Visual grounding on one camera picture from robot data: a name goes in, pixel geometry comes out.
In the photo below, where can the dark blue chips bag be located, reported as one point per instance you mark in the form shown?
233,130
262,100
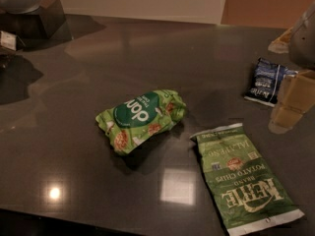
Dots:
266,82

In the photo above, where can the green rice chip bag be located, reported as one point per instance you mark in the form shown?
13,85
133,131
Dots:
133,122

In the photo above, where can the small white label card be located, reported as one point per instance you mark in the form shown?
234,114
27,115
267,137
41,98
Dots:
8,40

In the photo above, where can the green Kettle jalapeno chips bag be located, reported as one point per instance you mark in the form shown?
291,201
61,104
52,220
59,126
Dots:
248,195

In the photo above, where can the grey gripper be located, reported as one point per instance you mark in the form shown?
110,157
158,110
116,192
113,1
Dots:
304,39

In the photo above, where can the dark wooden stand block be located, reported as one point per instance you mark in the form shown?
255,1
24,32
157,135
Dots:
39,24

